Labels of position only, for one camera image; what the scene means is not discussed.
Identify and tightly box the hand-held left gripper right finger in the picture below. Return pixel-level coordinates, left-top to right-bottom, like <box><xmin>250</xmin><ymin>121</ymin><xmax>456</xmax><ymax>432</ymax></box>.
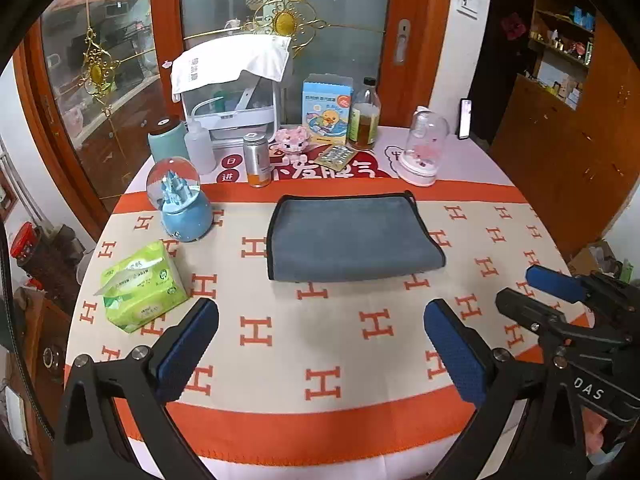
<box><xmin>422</xmin><ymin>297</ymin><xmax>592</xmax><ymax>480</ymax></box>

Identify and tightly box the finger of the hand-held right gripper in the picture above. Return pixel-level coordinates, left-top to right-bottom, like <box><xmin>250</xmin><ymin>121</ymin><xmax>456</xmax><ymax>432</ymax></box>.
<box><xmin>525</xmin><ymin>265</ymin><xmax>608</xmax><ymax>307</ymax></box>
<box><xmin>494</xmin><ymin>287</ymin><xmax>576</xmax><ymax>340</ymax></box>

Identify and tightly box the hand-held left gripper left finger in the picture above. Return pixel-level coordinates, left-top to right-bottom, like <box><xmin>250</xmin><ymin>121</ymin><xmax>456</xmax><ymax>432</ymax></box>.
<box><xmin>52</xmin><ymin>297</ymin><xmax>221</xmax><ymax>480</ymax></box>

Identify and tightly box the grey towel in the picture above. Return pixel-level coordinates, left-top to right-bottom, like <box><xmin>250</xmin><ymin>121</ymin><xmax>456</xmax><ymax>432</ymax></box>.
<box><xmin>265</xmin><ymin>189</ymin><xmax>447</xmax><ymax>283</ymax></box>

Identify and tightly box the cardboard box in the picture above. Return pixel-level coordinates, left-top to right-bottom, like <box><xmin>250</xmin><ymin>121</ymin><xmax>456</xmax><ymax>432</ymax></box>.
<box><xmin>569</xmin><ymin>239</ymin><xmax>623</xmax><ymax>277</ymax></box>

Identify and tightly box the green tissue pack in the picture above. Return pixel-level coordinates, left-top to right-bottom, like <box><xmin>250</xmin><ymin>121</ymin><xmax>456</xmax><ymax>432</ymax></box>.
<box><xmin>99</xmin><ymin>239</ymin><xmax>190</xmax><ymax>335</ymax></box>

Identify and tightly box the orange patterned tablecloth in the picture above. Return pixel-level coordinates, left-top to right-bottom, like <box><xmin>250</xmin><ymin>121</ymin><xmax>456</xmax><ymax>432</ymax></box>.
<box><xmin>62</xmin><ymin>125</ymin><xmax>592</xmax><ymax>480</ymax></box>

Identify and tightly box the wooden shelf cabinet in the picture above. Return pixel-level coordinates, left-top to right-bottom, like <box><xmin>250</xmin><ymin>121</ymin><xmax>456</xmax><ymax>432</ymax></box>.
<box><xmin>492</xmin><ymin>0</ymin><xmax>640</xmax><ymax>262</ymax></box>

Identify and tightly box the blue castle snow globe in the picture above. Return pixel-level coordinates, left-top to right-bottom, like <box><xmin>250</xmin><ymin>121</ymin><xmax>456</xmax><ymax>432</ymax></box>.
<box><xmin>145</xmin><ymin>156</ymin><xmax>214</xmax><ymax>244</ymax></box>

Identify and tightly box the glass dome with pink figure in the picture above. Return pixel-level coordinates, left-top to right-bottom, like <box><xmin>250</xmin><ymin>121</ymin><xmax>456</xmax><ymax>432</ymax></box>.
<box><xmin>397</xmin><ymin>106</ymin><xmax>450</xmax><ymax>187</ymax></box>

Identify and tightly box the black phone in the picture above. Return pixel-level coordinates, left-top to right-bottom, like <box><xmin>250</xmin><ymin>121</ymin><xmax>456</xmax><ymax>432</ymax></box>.
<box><xmin>457</xmin><ymin>97</ymin><xmax>473</xmax><ymax>141</ymax></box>

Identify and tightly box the red-lidded jar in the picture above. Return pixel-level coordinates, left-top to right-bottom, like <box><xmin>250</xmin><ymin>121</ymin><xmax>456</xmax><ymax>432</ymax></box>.
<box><xmin>9</xmin><ymin>222</ymin><xmax>46</xmax><ymax>269</ymax></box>

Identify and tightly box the silver can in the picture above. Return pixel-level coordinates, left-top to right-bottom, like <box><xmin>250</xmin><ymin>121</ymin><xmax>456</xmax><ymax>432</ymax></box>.
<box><xmin>242</xmin><ymin>132</ymin><xmax>272</xmax><ymax>189</ymax></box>

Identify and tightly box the white squeeze bottle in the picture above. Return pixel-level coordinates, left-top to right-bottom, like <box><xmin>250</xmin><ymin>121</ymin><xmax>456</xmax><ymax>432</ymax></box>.
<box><xmin>183</xmin><ymin>118</ymin><xmax>217</xmax><ymax>176</ymax></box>

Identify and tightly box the teal thermos bottle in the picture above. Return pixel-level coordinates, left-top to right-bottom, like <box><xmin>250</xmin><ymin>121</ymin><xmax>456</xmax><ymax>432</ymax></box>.
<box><xmin>147</xmin><ymin>114</ymin><xmax>190</xmax><ymax>172</ymax></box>

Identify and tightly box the red printed mat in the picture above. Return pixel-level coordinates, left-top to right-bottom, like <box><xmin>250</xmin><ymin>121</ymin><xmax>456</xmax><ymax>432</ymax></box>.
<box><xmin>215</xmin><ymin>139</ymin><xmax>394</xmax><ymax>187</ymax></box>

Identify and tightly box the pill blister pack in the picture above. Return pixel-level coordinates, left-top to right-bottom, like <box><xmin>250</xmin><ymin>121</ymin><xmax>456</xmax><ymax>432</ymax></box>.
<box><xmin>315</xmin><ymin>144</ymin><xmax>359</xmax><ymax>172</ymax></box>

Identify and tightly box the pink plush toy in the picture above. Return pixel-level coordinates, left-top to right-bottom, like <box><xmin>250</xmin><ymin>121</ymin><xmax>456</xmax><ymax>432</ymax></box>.
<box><xmin>275</xmin><ymin>127</ymin><xmax>310</xmax><ymax>157</ymax></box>

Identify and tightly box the white plastic storage box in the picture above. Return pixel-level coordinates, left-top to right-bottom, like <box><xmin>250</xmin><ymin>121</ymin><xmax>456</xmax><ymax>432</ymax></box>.
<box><xmin>179</xmin><ymin>71</ymin><xmax>282</xmax><ymax>149</ymax></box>

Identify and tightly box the brown liquid glass bottle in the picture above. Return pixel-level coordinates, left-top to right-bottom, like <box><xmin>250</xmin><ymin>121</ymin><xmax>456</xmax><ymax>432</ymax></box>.
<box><xmin>349</xmin><ymin>77</ymin><xmax>382</xmax><ymax>151</ymax></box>

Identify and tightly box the blue carton box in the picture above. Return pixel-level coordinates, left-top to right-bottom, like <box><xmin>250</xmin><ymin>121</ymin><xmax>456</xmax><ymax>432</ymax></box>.
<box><xmin>302</xmin><ymin>73</ymin><xmax>355</xmax><ymax>147</ymax></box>

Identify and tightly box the white cloth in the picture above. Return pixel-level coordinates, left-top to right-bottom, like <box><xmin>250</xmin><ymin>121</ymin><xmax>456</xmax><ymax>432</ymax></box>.
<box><xmin>169</xmin><ymin>34</ymin><xmax>294</xmax><ymax>104</ymax></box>

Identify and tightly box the gold door ornament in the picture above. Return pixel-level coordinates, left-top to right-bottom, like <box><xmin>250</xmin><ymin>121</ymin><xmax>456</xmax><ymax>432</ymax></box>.
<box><xmin>239</xmin><ymin>0</ymin><xmax>328</xmax><ymax>58</ymax></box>
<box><xmin>80</xmin><ymin>26</ymin><xmax>123</xmax><ymax>117</ymax></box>

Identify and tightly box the silver door handle plate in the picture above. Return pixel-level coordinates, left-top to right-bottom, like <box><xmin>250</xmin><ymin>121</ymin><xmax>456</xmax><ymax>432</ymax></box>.
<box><xmin>393</xmin><ymin>18</ymin><xmax>411</xmax><ymax>66</ymax></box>

